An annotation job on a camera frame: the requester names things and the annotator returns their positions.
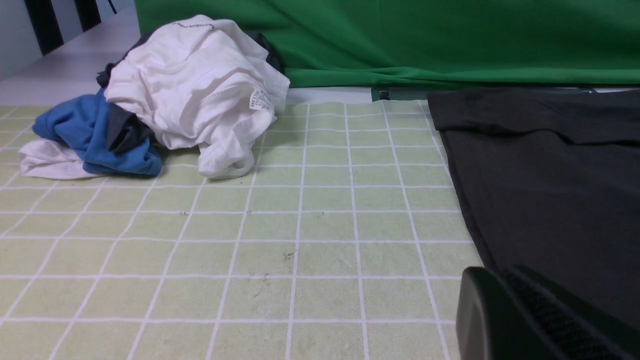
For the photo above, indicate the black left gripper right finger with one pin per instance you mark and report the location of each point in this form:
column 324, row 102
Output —
column 566, row 331

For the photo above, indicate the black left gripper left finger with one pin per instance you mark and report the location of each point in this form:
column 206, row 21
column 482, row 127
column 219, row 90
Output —
column 491, row 324

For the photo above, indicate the dark gray long-sleeve top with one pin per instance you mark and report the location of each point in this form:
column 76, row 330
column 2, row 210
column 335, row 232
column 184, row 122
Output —
column 550, row 179

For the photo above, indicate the green checkered table mat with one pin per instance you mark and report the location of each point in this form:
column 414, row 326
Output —
column 346, row 242

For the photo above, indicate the green backdrop cloth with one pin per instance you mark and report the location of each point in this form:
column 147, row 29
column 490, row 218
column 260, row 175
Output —
column 439, row 43

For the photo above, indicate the white crumpled garment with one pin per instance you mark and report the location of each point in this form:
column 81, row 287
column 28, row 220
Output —
column 197, row 83

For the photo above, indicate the dark crumpled garment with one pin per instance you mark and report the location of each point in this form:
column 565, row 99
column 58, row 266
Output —
column 125, row 130

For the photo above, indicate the blue crumpled garment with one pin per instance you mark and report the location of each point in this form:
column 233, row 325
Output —
column 80, row 124

